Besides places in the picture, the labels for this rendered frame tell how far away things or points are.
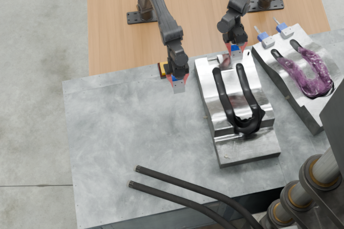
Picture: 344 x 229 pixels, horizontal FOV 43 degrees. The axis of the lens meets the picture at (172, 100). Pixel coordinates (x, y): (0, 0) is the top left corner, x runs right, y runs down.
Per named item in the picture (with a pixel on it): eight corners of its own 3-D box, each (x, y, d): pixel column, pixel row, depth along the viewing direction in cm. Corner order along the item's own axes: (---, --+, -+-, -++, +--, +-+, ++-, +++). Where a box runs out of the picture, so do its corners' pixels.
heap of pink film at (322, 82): (272, 60, 204) (276, 51, 197) (304, 44, 208) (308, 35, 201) (306, 105, 194) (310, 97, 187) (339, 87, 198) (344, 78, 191)
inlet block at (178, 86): (168, 68, 198) (167, 62, 193) (178, 66, 198) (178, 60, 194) (173, 94, 193) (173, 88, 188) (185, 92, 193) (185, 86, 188)
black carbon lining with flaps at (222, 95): (210, 70, 202) (211, 60, 193) (244, 64, 203) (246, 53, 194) (229, 140, 187) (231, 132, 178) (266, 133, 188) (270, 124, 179)
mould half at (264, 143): (193, 69, 210) (194, 54, 198) (246, 59, 212) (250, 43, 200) (219, 168, 189) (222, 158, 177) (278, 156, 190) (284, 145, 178)
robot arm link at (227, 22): (230, 38, 185) (238, 15, 177) (213, 28, 188) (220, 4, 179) (242, 26, 193) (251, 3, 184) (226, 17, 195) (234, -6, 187)
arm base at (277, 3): (287, -1, 217) (284, -13, 220) (247, 2, 217) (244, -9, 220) (284, 8, 224) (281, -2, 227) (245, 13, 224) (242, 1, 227)
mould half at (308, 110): (251, 51, 214) (254, 39, 204) (295, 29, 218) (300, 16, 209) (313, 136, 194) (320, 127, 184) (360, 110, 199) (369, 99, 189)
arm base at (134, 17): (166, 10, 216) (165, -1, 219) (125, 15, 215) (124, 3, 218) (166, 20, 223) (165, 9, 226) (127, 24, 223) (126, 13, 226)
